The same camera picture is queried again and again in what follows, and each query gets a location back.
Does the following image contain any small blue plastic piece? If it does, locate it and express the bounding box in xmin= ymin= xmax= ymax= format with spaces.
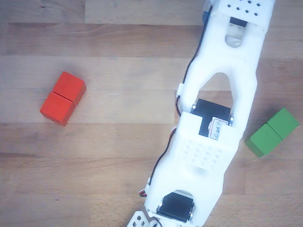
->
xmin=202 ymin=6 xmax=213 ymax=26

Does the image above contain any red black arm servo cable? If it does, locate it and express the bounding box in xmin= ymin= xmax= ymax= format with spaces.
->
xmin=138 ymin=4 xmax=214 ymax=198

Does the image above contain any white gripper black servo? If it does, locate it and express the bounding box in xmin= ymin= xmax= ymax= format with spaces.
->
xmin=125 ymin=210 xmax=155 ymax=227

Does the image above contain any long red block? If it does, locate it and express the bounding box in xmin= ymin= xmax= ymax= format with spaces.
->
xmin=39 ymin=71 xmax=87 ymax=127

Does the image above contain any long green block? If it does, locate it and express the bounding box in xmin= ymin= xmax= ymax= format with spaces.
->
xmin=244 ymin=107 xmax=300 ymax=159

